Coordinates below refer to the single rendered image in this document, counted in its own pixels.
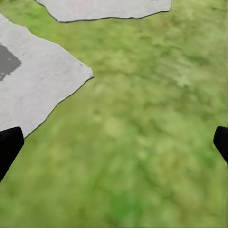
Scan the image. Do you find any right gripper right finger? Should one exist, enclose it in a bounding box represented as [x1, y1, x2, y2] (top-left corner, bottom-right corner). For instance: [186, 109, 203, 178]
[213, 126, 228, 163]

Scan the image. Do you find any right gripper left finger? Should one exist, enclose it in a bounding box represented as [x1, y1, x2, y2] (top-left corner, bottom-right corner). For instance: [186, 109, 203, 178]
[0, 126, 24, 182]

